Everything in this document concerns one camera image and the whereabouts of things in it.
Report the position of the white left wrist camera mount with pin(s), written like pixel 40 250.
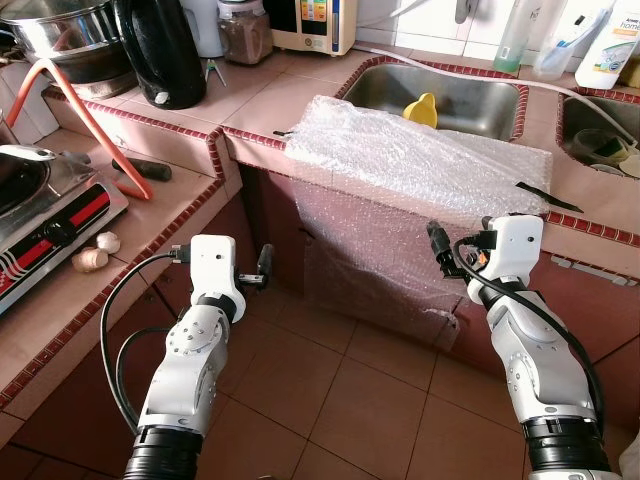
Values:
pixel 213 270

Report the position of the clear plastic cup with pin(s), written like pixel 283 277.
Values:
pixel 555 62

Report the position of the black kettle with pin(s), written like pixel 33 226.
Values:
pixel 160 55

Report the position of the yellow plastic cup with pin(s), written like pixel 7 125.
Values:
pixel 422 112

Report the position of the black tape strip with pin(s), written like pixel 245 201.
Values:
pixel 545 195
pixel 283 132

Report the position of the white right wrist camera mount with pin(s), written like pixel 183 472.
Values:
pixel 510 245

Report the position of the green soap bottle blue cap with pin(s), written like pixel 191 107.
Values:
pixel 515 45

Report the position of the large steel pot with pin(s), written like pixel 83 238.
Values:
pixel 60 30

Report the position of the dark glass bowl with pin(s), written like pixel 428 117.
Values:
pixel 600 148

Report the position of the white bowl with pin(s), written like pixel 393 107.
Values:
pixel 630 165

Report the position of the jar of brown powder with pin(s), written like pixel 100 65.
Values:
pixel 245 40

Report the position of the white cloth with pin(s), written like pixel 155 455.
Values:
pixel 630 460

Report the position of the steel gas stove red stripe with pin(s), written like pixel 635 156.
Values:
pixel 60 225

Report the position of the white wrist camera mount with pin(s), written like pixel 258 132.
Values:
pixel 213 270
pixel 510 245

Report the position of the white detergent bottle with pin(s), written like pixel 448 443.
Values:
pixel 610 50

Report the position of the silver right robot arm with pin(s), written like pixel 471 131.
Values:
pixel 540 370

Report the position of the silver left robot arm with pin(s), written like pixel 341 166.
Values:
pixel 190 360

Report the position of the steel pan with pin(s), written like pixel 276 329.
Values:
pixel 20 185

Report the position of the green white tongs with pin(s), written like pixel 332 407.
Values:
pixel 213 70

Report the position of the beige water ionizer appliance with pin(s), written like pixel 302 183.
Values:
pixel 340 25

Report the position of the white jar green lid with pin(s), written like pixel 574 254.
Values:
pixel 203 30

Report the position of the clear bubble wrap sheet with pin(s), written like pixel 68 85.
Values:
pixel 400 160

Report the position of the blue white brush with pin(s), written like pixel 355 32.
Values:
pixel 585 25

